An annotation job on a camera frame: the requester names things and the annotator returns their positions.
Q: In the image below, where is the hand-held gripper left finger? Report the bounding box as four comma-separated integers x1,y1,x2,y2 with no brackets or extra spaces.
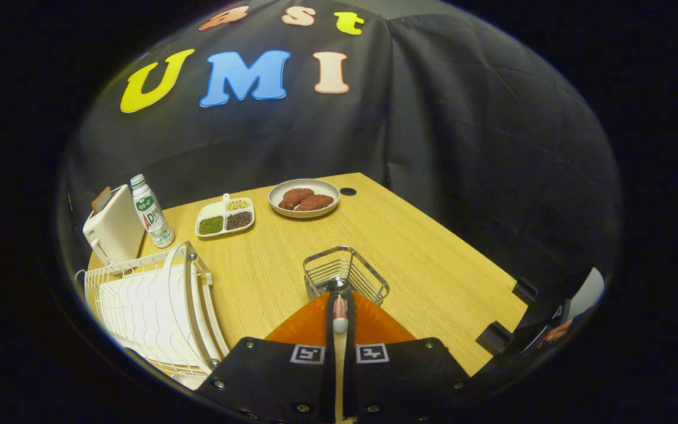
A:
197,293,337,424

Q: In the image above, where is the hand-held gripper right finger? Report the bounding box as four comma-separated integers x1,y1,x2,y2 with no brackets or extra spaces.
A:
342,291,470,424

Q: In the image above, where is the spoon with red checked handle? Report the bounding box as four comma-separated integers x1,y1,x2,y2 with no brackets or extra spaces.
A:
326,277,351,335

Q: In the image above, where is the metal wire basket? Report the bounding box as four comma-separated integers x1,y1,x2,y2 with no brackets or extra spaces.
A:
303,246,391,307

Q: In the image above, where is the white wire dish rack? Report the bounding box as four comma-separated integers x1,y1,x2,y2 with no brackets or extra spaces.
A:
74,241,231,377

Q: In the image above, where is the small plate with meat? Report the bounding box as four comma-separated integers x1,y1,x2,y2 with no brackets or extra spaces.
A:
268,178,341,220

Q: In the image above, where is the white divided dish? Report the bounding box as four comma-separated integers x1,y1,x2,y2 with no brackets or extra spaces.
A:
195,193,255,239

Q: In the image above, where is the brown meat piece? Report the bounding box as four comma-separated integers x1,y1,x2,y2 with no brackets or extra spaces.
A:
278,188,315,210
295,194,335,212

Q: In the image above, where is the white bottle green label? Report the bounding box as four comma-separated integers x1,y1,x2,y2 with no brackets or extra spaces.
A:
130,174,175,249

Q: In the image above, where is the white toaster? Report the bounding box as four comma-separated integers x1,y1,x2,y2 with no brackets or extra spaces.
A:
82,184,147,267

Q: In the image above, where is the black backdrop cloth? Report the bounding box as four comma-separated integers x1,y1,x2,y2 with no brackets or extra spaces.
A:
59,0,622,330

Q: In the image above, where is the toast slice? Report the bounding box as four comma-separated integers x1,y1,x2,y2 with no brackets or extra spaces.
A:
91,186,112,214

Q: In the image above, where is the black bracket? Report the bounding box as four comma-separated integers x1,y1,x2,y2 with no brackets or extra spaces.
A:
476,321,516,356
513,277,540,304

